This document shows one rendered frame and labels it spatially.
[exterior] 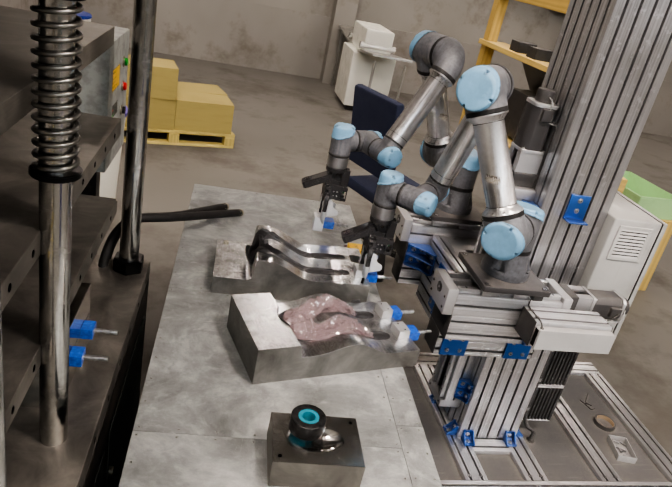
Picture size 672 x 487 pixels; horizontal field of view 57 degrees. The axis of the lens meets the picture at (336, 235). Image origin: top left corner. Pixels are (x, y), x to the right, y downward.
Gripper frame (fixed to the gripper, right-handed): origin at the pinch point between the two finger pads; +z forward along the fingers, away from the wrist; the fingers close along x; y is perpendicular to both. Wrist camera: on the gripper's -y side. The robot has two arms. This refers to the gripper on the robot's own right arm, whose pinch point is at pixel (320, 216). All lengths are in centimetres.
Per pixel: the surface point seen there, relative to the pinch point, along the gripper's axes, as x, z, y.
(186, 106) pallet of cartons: 338, 60, -77
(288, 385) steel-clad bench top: -78, 15, -13
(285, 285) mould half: -36.1, 9.4, -12.7
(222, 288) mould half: -36, 13, -32
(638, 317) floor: 123, 96, 249
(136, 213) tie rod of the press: -27, -5, -61
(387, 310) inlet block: -49, 7, 18
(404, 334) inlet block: -59, 8, 21
